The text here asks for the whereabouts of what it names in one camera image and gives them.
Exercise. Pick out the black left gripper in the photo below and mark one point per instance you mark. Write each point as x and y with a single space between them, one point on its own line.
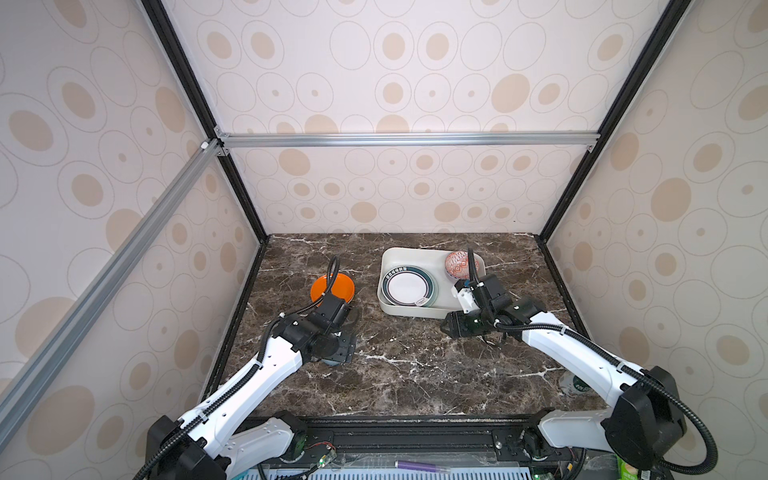
346 348

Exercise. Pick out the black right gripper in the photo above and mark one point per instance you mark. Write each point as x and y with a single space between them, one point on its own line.
455 325

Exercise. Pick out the purple bowl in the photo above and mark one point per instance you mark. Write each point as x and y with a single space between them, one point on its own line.
456 265

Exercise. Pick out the orange sunburst patterned plate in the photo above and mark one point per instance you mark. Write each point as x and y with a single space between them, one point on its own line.
409 286

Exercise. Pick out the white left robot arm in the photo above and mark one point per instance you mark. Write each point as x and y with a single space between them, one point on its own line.
206 442

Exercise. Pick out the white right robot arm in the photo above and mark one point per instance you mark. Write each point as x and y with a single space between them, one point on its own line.
644 417

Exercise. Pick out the white plastic bin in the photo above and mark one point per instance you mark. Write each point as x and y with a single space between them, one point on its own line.
433 262

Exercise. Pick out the green can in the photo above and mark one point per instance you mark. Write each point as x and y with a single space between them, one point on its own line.
570 384

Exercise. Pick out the purple pen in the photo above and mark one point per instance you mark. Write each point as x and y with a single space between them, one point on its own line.
421 467

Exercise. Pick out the green snack packet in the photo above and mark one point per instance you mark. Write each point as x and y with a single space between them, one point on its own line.
627 472

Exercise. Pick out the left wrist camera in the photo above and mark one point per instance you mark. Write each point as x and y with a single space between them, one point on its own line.
332 314

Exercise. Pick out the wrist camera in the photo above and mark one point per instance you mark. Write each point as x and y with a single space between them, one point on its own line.
332 314
484 295

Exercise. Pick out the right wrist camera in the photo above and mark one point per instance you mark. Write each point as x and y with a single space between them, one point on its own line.
484 295

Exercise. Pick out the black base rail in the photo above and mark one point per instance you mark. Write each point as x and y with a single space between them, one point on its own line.
472 447

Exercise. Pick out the silver horizontal rail back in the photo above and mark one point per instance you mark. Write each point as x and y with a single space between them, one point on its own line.
428 139

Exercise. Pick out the black vertical frame post left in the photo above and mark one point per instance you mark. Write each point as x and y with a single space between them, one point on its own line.
160 22

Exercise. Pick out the black vertical frame post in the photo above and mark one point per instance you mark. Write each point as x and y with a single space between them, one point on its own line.
650 53
160 22

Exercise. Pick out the silver diagonal rail left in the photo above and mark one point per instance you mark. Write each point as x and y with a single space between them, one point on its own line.
47 362

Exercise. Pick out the black vertical frame post right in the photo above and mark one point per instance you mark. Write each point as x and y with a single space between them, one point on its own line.
650 53

